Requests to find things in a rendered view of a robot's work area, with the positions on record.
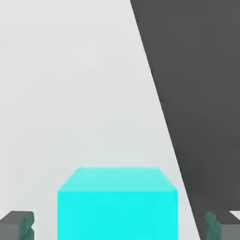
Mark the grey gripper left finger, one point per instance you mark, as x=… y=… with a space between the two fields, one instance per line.
x=13 y=225

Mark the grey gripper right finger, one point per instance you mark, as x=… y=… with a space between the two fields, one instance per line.
x=226 y=229

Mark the small cyan cube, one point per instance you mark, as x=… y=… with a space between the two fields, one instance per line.
x=117 y=210

